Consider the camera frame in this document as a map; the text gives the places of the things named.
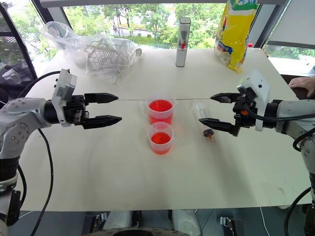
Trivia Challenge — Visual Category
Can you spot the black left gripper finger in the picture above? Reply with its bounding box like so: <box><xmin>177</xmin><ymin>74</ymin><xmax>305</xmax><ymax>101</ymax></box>
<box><xmin>82</xmin><ymin>115</ymin><xmax>123</xmax><ymax>130</ymax></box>
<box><xmin>84</xmin><ymin>92</ymin><xmax>119</xmax><ymax>104</ymax></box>

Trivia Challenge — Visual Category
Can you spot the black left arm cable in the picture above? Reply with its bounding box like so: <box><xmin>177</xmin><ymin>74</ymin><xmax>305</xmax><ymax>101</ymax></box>
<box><xmin>16</xmin><ymin>70</ymin><xmax>61</xmax><ymax>236</ymax></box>

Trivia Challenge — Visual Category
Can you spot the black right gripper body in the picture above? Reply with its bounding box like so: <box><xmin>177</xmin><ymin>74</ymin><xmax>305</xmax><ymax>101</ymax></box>
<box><xmin>232</xmin><ymin>88</ymin><xmax>259</xmax><ymax>137</ymax></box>

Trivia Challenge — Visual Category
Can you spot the metal latch bracket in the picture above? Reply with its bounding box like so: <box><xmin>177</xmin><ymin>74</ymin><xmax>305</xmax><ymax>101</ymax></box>
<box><xmin>220</xmin><ymin>216</ymin><xmax>235</xmax><ymax>229</ymax></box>
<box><xmin>94</xmin><ymin>212</ymin><xmax>108</xmax><ymax>226</ymax></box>

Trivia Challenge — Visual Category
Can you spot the tall white cylinder container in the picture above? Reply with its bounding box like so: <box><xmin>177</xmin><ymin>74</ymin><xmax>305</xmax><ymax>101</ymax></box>
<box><xmin>175</xmin><ymin>17</ymin><xmax>192</xmax><ymax>68</ymax></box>

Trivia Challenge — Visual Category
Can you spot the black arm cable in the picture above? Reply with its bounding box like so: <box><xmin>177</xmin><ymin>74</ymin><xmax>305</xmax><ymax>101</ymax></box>
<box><xmin>242</xmin><ymin>108</ymin><xmax>315</xmax><ymax>236</ymax></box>
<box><xmin>16</xmin><ymin>70</ymin><xmax>61</xmax><ymax>236</ymax></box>

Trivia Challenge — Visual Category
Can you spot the yellow snack bag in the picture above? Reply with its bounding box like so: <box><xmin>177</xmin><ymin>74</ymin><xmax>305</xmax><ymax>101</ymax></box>
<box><xmin>214</xmin><ymin>0</ymin><xmax>259</xmax><ymax>74</ymax></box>

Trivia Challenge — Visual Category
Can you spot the black metal frame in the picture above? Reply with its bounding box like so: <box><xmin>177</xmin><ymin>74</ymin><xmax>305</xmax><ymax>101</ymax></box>
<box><xmin>0</xmin><ymin>1</ymin><xmax>38</xmax><ymax>82</ymax></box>

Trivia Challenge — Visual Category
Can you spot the grey wire basket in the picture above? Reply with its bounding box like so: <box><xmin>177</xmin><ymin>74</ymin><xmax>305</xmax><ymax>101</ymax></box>
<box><xmin>83</xmin><ymin>38</ymin><xmax>126</xmax><ymax>75</ymax></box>

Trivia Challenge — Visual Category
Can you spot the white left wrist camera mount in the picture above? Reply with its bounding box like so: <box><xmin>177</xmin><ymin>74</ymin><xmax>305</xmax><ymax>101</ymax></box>
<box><xmin>51</xmin><ymin>68</ymin><xmax>78</xmax><ymax>128</ymax></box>

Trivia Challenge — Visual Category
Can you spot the large clear cup red liquid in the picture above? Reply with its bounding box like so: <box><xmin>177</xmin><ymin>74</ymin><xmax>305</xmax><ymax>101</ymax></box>
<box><xmin>139</xmin><ymin>90</ymin><xmax>179</xmax><ymax>126</ymax></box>

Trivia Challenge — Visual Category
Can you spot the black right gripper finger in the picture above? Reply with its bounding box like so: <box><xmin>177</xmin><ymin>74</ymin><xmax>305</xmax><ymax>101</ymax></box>
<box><xmin>210</xmin><ymin>92</ymin><xmax>241</xmax><ymax>104</ymax></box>
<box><xmin>198</xmin><ymin>118</ymin><xmax>236</xmax><ymax>135</ymax></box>

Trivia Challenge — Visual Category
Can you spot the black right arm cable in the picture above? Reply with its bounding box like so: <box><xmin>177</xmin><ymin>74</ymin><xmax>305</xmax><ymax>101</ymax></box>
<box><xmin>242</xmin><ymin>108</ymin><xmax>315</xmax><ymax>236</ymax></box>

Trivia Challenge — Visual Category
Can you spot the clear plastic syringe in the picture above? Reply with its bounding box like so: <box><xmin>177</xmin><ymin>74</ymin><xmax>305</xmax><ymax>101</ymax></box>
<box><xmin>191</xmin><ymin>100</ymin><xmax>216</xmax><ymax>145</ymax></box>

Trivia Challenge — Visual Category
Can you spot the person's bare hand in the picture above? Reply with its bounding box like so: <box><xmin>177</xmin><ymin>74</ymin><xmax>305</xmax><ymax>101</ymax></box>
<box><xmin>288</xmin><ymin>75</ymin><xmax>315</xmax><ymax>98</ymax></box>

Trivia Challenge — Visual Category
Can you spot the clear crumpled plastic bag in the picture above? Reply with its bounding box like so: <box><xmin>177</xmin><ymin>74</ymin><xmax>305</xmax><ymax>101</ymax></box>
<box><xmin>39</xmin><ymin>21</ymin><xmax>144</xmax><ymax>85</ymax></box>

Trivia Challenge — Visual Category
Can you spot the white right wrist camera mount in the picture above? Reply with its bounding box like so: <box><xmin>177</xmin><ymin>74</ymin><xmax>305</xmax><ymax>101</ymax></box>
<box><xmin>236</xmin><ymin>69</ymin><xmax>271</xmax><ymax>132</ymax></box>

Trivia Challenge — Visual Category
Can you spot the thin white floor cable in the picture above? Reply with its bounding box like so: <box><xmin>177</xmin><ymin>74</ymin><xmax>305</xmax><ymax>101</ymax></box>
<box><xmin>259</xmin><ymin>206</ymin><xmax>271</xmax><ymax>236</ymax></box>

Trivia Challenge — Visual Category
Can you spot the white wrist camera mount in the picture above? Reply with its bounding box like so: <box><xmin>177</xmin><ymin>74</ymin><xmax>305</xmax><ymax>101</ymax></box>
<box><xmin>236</xmin><ymin>69</ymin><xmax>271</xmax><ymax>132</ymax></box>
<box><xmin>51</xmin><ymin>68</ymin><xmax>78</xmax><ymax>128</ymax></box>

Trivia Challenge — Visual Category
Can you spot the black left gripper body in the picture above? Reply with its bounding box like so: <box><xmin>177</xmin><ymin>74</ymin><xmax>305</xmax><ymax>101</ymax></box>
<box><xmin>64</xmin><ymin>94</ymin><xmax>90</xmax><ymax>126</ymax></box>

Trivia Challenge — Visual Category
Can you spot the small clear cup red liquid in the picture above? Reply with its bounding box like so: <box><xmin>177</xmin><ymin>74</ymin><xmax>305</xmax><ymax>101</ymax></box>
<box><xmin>147</xmin><ymin>121</ymin><xmax>175</xmax><ymax>156</ymax></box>

